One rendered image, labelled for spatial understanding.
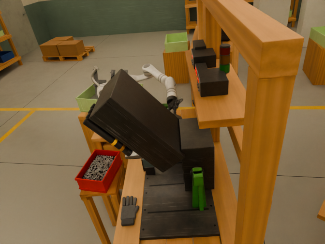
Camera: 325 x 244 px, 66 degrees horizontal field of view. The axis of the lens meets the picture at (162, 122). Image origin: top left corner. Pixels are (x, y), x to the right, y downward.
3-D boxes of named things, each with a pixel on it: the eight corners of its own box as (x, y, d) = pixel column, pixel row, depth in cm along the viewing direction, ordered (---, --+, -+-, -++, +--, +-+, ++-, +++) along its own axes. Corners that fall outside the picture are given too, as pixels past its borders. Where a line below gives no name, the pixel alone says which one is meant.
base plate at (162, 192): (140, 240, 134) (139, 238, 132) (150, 123, 225) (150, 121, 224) (219, 236, 131) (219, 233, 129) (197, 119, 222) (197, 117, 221)
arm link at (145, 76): (154, 71, 219) (127, 82, 219) (151, 62, 213) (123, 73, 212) (156, 77, 212) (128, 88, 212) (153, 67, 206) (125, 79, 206)
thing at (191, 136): (184, 191, 155) (180, 149, 136) (182, 158, 180) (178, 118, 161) (214, 189, 153) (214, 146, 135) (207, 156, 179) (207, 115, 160)
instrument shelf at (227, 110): (199, 129, 105) (199, 121, 103) (185, 55, 180) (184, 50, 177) (260, 124, 103) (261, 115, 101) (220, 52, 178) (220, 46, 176)
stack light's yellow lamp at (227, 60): (220, 65, 121) (220, 56, 119) (218, 62, 125) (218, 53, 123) (230, 64, 121) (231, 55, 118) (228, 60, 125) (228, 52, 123)
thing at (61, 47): (43, 61, 703) (37, 45, 678) (60, 51, 767) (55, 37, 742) (81, 61, 669) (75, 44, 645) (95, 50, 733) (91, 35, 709)
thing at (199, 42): (195, 58, 157) (194, 47, 153) (192, 50, 169) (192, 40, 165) (206, 57, 156) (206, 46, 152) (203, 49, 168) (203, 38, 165)
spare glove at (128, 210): (139, 225, 139) (138, 222, 138) (120, 227, 139) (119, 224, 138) (140, 196, 156) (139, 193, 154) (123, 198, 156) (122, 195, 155)
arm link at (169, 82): (173, 87, 178) (177, 96, 184) (172, 73, 188) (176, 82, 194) (164, 90, 179) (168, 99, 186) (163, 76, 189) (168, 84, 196)
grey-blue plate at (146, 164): (145, 175, 170) (142, 160, 162) (145, 173, 171) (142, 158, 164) (159, 174, 169) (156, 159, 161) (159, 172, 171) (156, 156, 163)
